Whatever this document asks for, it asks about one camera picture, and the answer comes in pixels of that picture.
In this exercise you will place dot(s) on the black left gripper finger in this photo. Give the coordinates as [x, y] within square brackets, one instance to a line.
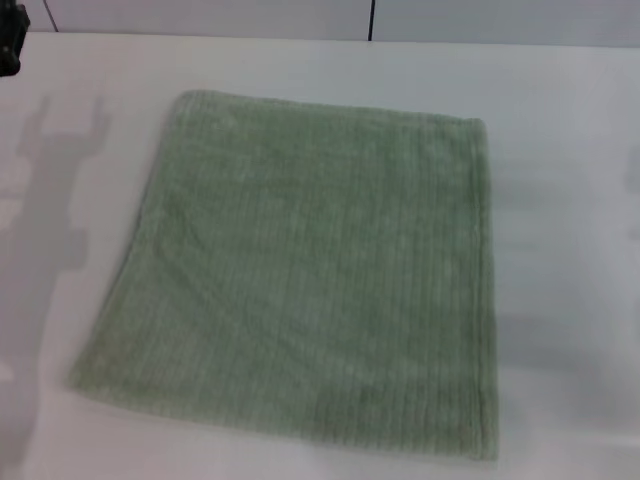
[12, 40]

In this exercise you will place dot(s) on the green ribbed towel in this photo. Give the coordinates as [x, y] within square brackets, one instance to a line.
[310, 260]

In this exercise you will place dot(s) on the dark vertical wall strip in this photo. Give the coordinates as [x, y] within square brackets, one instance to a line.
[371, 20]

